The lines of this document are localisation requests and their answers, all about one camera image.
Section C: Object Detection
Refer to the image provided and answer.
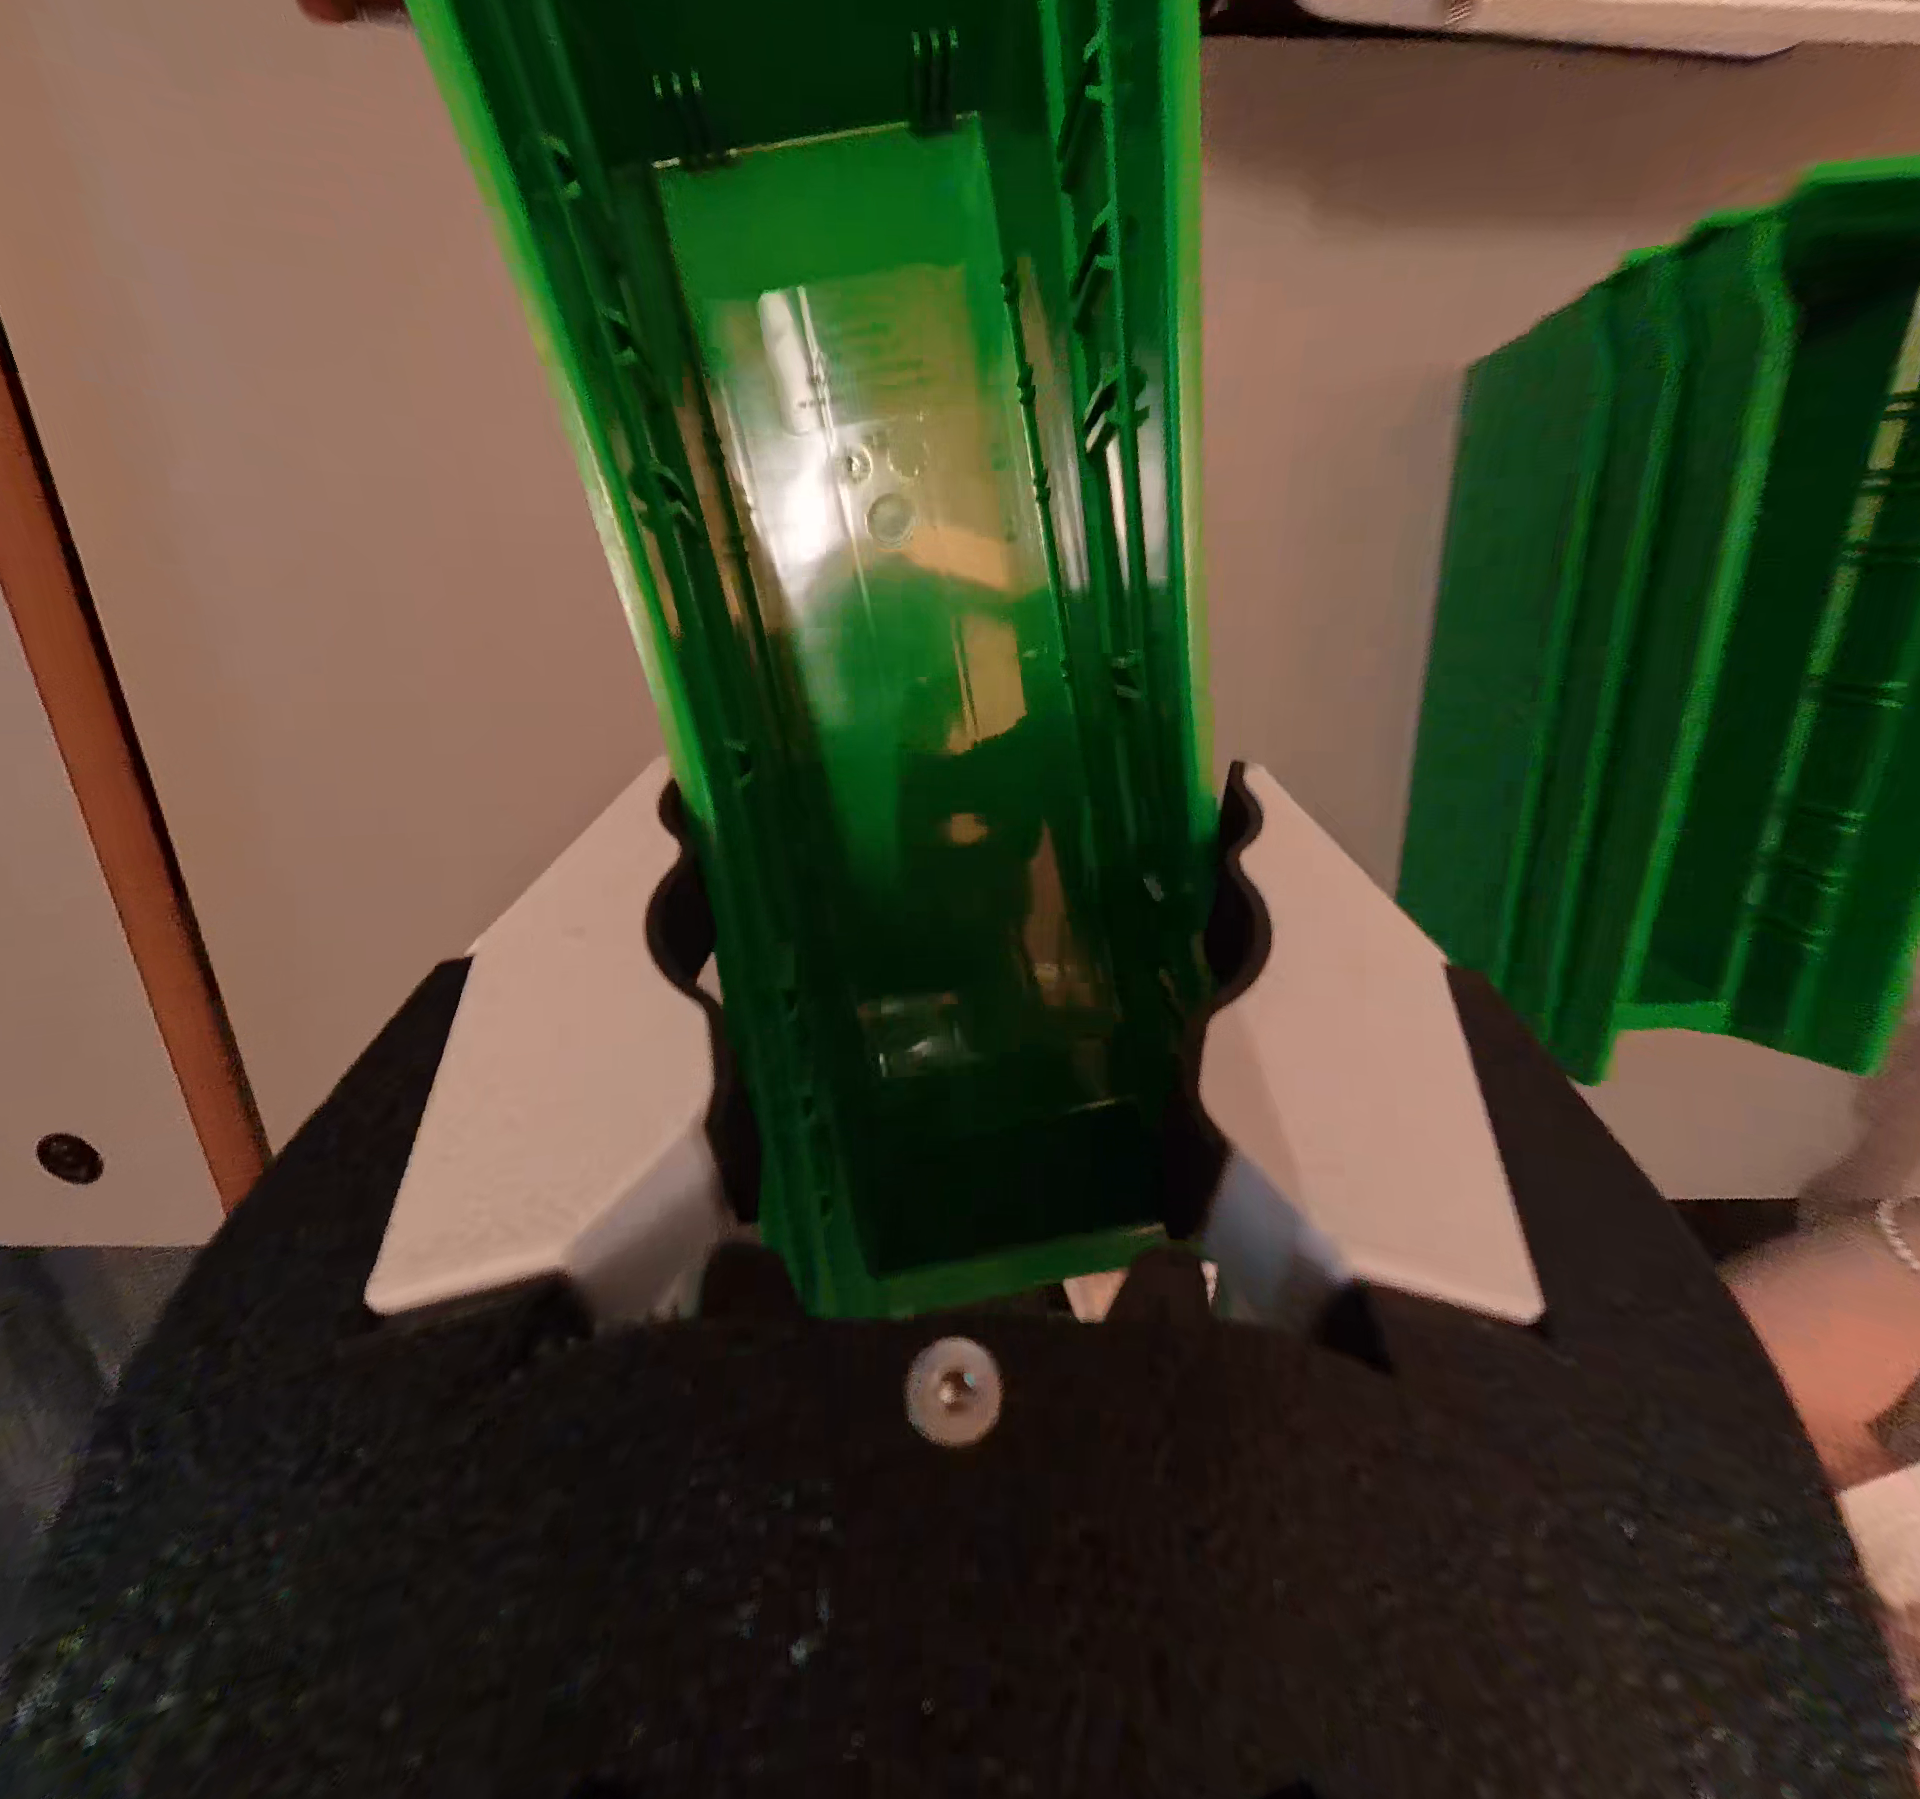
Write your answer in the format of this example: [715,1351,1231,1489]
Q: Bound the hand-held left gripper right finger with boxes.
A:
[1194,764,1546,1336]

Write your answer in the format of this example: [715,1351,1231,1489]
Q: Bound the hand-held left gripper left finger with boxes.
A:
[368,759,737,1316]

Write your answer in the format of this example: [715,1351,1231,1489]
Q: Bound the person's right forearm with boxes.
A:
[1735,1201,1920,1486]

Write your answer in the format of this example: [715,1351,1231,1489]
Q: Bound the white patterned clothing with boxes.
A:
[1836,1465,1920,1637]

